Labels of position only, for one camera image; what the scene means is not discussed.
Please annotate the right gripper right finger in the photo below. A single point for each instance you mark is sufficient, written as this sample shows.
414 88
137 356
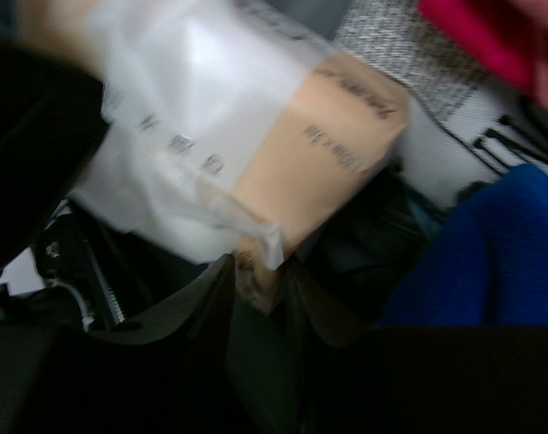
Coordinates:
354 377

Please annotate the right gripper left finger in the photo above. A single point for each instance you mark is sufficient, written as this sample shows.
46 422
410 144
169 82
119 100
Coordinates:
159 372

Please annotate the dark blue cloth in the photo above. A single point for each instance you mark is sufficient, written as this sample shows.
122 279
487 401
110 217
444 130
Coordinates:
488 265

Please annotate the tan cardboard box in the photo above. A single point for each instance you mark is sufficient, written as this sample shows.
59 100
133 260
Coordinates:
232 129

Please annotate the red cloth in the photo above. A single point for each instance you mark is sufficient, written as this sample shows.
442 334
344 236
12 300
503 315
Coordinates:
493 32

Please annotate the teal suitcase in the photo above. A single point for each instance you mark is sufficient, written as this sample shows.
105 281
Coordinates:
79 271

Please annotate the newspaper print cloth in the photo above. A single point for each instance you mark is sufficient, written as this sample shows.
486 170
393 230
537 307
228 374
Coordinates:
467 127

